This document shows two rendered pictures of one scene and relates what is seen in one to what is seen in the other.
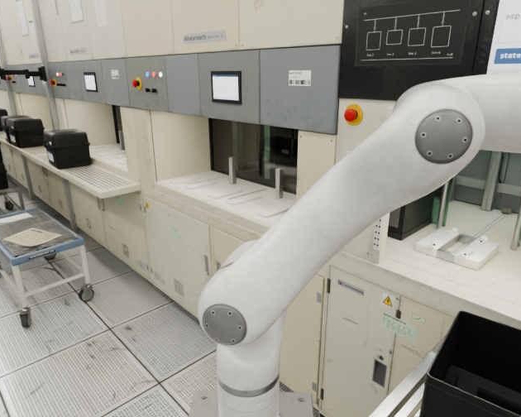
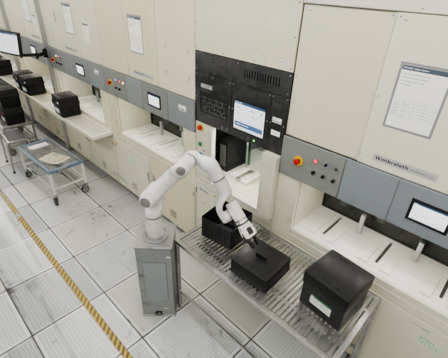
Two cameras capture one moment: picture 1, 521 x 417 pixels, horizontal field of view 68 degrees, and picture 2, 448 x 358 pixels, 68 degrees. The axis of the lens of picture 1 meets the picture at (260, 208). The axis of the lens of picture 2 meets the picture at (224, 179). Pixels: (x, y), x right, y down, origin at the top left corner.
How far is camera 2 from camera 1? 166 cm
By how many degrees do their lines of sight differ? 12
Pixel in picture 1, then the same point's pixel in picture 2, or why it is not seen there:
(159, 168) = (122, 124)
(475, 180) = not seen: hidden behind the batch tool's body
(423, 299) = not seen: hidden behind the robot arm
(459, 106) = (183, 166)
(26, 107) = (26, 61)
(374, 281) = (210, 188)
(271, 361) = (158, 212)
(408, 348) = not seen: hidden behind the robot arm
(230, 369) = (148, 213)
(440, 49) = (222, 114)
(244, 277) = (148, 192)
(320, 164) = (190, 142)
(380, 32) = (206, 102)
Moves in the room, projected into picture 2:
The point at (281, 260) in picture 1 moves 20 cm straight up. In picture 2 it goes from (157, 189) to (155, 162)
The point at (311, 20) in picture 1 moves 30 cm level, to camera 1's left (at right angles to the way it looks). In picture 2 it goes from (185, 87) to (148, 87)
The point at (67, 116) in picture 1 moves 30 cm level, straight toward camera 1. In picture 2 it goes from (62, 79) to (65, 85)
